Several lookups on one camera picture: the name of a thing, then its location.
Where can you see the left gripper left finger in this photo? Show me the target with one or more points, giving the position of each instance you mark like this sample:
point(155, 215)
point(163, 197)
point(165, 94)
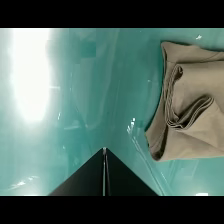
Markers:
point(87, 180)

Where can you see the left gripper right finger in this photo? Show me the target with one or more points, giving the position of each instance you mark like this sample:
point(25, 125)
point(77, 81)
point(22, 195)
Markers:
point(125, 181)

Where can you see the brown garment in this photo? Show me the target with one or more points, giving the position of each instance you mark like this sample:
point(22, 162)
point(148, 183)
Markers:
point(193, 110)

